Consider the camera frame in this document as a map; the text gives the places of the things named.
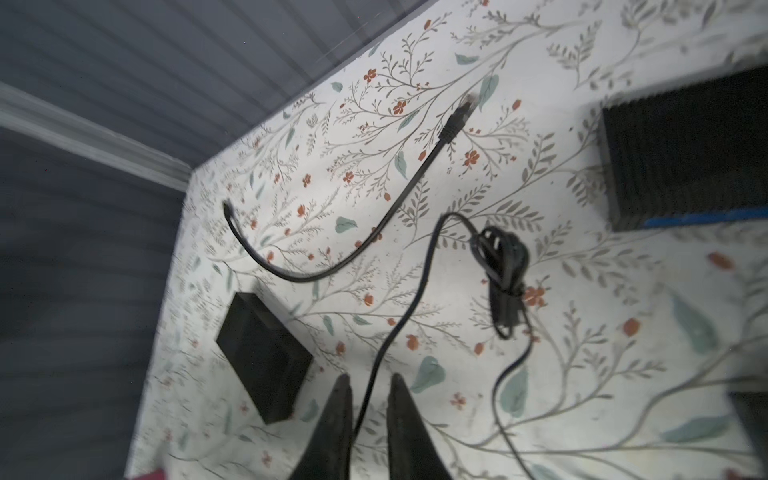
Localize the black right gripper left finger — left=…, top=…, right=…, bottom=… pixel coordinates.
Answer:
left=289, top=374, right=353, bottom=480

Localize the blue black network switch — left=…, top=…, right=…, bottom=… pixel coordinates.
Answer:
left=598, top=66, right=767, bottom=231

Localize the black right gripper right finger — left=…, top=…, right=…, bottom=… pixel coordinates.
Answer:
left=387, top=374, right=452, bottom=480

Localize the pink tape roll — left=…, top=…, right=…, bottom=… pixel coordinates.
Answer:
left=130, top=468, right=168, bottom=480

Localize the black power adapter with cord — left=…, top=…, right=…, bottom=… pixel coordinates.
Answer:
left=222, top=201, right=535, bottom=479

